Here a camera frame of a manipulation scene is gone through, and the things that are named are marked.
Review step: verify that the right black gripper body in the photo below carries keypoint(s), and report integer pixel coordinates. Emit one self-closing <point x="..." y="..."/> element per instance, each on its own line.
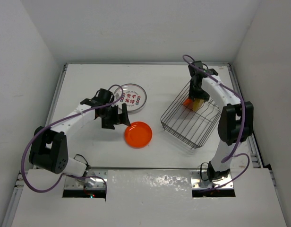
<point x="199" y="93"/>

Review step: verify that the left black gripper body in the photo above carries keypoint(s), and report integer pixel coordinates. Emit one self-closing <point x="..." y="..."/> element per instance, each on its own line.
<point x="110" y="117"/>

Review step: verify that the yellow plate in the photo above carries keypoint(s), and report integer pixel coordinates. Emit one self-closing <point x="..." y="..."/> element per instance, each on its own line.
<point x="197" y="104"/>

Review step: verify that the orange plate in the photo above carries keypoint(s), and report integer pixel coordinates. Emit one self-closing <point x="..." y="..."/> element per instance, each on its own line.
<point x="188" y="103"/>
<point x="138" y="135"/>

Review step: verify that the white plate red characters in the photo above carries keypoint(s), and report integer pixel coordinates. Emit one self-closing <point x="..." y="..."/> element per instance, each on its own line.
<point x="133" y="95"/>

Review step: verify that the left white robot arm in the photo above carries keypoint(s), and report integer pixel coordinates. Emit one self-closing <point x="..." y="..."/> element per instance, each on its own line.
<point x="49" y="149"/>

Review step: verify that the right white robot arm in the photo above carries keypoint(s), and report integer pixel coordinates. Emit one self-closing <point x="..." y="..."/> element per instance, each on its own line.
<point x="236" y="121"/>

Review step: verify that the wire dish rack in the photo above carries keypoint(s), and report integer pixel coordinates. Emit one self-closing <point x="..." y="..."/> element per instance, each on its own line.
<point x="192" y="128"/>

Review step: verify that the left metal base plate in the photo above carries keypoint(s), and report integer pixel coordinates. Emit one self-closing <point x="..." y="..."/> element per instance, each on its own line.
<point x="95" y="181"/>

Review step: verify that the metal base plate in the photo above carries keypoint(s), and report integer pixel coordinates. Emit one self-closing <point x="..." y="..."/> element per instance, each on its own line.
<point x="95" y="181"/>
<point x="199" y="181"/>

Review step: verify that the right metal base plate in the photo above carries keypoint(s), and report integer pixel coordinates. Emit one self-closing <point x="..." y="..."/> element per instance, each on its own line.
<point x="199" y="181"/>

